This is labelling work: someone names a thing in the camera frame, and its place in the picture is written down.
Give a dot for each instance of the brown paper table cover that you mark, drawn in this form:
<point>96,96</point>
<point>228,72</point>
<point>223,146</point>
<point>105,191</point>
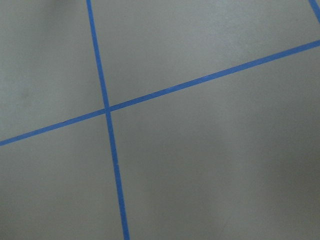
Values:
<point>159,119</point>

